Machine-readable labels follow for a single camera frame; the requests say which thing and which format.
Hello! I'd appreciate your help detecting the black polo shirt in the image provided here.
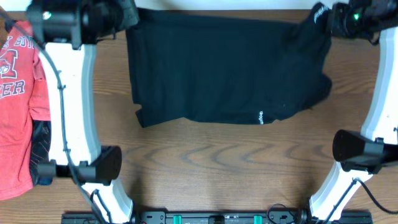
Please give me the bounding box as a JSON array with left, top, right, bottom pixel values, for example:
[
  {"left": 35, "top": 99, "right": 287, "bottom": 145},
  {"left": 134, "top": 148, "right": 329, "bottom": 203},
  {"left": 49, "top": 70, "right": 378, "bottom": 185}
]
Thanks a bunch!
[{"left": 126, "top": 3, "right": 332, "bottom": 128}]

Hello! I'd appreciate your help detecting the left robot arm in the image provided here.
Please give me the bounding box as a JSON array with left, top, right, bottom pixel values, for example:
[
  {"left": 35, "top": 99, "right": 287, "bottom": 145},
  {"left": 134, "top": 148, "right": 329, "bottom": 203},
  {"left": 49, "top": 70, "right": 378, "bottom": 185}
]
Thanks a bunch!
[{"left": 26, "top": 0, "right": 139, "bottom": 223}]

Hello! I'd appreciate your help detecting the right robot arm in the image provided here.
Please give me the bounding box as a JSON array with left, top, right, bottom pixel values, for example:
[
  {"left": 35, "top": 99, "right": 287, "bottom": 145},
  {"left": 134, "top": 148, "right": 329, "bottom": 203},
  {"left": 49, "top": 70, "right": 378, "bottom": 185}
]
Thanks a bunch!
[{"left": 297, "top": 0, "right": 397, "bottom": 223}]

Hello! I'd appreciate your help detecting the black orange patterned garment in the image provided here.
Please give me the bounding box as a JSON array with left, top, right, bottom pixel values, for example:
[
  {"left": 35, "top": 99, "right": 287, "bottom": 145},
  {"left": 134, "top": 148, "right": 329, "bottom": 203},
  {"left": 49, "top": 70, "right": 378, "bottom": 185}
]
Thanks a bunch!
[{"left": 29, "top": 120, "right": 52, "bottom": 186}]

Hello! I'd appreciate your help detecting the red printed t-shirt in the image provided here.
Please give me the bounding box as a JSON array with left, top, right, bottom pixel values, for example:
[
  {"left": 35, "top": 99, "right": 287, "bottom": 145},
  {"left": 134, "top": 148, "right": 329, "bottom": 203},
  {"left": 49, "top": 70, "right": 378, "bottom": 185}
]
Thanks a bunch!
[{"left": 1, "top": 21, "right": 50, "bottom": 200}]

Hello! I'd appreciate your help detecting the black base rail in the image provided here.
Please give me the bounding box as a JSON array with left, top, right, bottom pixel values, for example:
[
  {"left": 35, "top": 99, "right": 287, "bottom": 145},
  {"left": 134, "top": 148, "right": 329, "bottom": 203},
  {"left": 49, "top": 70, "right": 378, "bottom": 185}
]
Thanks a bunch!
[{"left": 60, "top": 207, "right": 374, "bottom": 224}]

